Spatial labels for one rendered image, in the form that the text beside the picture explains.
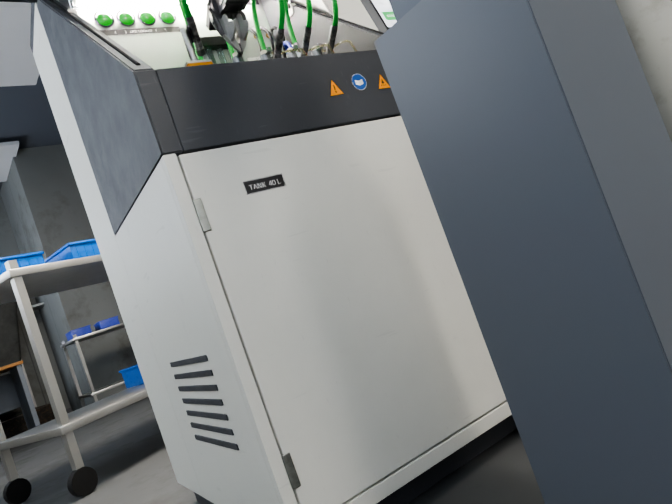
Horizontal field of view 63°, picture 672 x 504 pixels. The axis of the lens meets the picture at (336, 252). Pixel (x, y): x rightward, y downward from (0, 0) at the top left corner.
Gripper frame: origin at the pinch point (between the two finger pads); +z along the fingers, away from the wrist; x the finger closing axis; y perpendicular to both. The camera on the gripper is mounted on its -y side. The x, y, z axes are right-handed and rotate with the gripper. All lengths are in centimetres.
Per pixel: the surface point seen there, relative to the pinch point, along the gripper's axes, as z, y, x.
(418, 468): 102, 22, -7
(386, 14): -10, -4, 55
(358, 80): 22.1, 22.8, 12.7
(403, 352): 80, 22, -1
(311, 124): 30.2, 22.6, -3.0
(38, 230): -119, -592, 2
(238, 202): 42, 22, -24
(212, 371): 70, 8, -35
